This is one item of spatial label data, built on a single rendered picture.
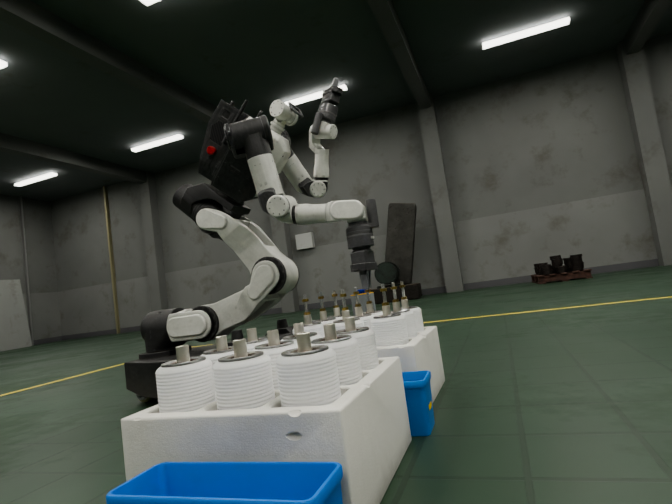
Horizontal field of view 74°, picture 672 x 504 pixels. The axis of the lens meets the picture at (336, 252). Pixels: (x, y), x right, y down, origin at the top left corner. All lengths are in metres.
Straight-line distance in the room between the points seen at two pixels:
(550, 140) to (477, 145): 1.25
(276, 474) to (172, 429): 0.20
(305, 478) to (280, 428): 0.08
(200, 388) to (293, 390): 0.19
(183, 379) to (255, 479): 0.22
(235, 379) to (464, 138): 8.56
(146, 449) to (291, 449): 0.26
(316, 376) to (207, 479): 0.21
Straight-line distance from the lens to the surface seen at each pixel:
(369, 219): 1.48
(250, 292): 1.69
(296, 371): 0.69
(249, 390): 0.75
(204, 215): 1.82
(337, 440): 0.66
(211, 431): 0.75
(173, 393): 0.82
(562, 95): 9.34
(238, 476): 0.71
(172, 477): 0.78
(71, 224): 13.87
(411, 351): 1.14
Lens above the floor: 0.34
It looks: 5 degrees up
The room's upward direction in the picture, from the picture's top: 8 degrees counter-clockwise
